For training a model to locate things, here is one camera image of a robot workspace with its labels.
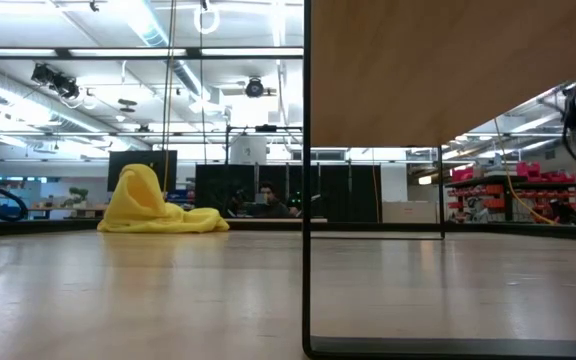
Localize wooden cutting board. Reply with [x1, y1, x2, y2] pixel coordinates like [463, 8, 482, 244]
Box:
[301, 0, 576, 360]

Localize person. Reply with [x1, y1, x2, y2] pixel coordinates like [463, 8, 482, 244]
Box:
[237, 180, 302, 219]

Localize black partition panels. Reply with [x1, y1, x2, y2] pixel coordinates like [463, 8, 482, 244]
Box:
[195, 163, 383, 224]

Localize cardboard box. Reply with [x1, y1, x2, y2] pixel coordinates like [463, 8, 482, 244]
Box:
[381, 200, 439, 225]

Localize yellow cloth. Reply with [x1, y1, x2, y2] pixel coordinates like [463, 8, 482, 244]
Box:
[96, 163, 231, 235]

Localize black monitor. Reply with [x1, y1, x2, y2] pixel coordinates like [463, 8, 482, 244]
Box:
[106, 149, 179, 194]

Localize rack with red bins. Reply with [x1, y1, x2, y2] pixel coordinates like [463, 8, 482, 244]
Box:
[445, 160, 576, 225]

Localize green potted plant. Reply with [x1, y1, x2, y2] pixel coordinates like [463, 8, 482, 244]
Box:
[66, 186, 90, 209]

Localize black ceiling light rig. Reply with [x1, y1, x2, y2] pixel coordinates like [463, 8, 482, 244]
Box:
[30, 62, 81, 100]

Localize black overhead beam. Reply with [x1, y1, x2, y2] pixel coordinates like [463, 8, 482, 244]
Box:
[0, 46, 305, 61]

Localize black ceiling camera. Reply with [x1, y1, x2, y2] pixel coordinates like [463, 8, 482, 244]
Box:
[244, 76, 266, 99]

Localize white hanging ring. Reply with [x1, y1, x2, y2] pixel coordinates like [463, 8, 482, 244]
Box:
[192, 3, 222, 36]

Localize yellow cable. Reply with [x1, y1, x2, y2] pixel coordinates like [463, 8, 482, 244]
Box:
[492, 117, 559, 226]

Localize black metal table frame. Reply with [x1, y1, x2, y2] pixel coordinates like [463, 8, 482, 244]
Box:
[0, 217, 576, 244]

